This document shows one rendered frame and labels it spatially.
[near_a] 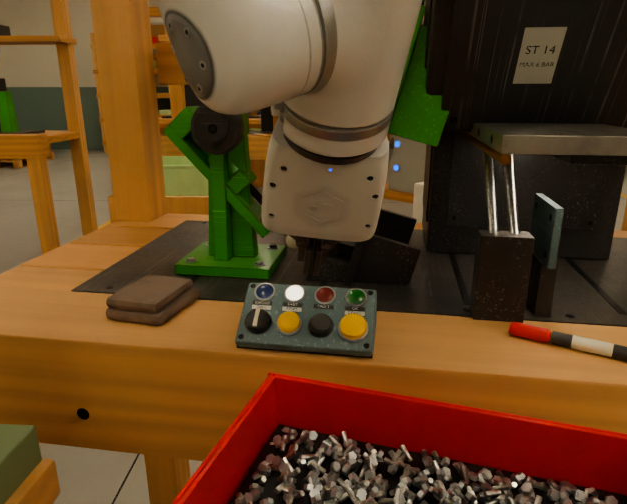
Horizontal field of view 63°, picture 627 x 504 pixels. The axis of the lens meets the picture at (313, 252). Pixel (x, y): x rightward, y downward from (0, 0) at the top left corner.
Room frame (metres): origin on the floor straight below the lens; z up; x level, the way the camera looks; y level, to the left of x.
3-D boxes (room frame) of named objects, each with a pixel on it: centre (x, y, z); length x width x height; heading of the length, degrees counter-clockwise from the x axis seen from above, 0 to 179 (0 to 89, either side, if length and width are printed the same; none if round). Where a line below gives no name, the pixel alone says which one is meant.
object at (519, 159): (0.92, -0.36, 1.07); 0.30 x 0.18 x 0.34; 81
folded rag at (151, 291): (0.61, 0.21, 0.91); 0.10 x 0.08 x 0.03; 162
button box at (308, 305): (0.53, 0.00, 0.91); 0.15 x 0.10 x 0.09; 81
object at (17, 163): (8.70, 5.06, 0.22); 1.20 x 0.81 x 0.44; 1
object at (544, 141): (0.69, -0.29, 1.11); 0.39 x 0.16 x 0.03; 171
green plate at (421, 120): (0.75, -0.15, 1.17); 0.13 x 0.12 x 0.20; 81
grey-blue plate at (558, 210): (0.63, -0.29, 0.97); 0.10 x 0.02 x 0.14; 171
